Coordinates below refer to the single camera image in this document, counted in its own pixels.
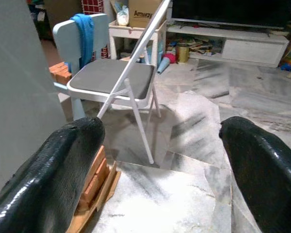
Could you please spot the white grey-seat folding chair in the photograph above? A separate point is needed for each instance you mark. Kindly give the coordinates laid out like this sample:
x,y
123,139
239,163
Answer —
x,y
111,75

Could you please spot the Amway cardboard box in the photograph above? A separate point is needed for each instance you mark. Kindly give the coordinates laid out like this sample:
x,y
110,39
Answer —
x,y
141,14

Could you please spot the white side table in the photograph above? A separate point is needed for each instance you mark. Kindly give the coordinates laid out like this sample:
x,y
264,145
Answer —
x,y
135,34

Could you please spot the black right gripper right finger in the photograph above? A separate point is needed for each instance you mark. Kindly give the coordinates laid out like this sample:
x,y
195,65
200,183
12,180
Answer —
x,y
264,174

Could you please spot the light blue cone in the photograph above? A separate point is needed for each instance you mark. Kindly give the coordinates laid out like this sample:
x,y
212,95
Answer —
x,y
163,65

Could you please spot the wooden board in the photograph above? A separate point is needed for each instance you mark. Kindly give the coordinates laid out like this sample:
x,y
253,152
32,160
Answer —
x,y
104,194

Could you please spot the white TV cabinet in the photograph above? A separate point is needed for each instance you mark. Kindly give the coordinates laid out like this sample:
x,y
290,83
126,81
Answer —
x,y
252,52

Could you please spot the pink cone toy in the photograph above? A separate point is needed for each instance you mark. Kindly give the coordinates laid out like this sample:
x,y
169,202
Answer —
x,y
169,58

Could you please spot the orange brick stack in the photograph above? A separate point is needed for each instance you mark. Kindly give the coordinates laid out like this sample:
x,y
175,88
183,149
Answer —
x,y
60,72
97,174

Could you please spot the white fridge body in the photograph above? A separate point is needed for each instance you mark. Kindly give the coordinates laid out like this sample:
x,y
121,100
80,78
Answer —
x,y
19,72

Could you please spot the blue cloth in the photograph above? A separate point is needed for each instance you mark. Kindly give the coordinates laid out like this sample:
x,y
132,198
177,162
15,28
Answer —
x,y
86,36

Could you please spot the black television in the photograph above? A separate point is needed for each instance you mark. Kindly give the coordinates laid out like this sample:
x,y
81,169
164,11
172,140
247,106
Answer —
x,y
232,9

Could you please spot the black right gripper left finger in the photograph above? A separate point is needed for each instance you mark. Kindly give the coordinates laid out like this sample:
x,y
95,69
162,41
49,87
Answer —
x,y
46,174

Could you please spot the red brick-pattern box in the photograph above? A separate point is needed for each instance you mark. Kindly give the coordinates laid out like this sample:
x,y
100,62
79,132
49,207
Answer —
x,y
92,6

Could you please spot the gold tin can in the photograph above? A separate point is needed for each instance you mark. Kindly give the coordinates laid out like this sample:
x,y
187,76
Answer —
x,y
182,53

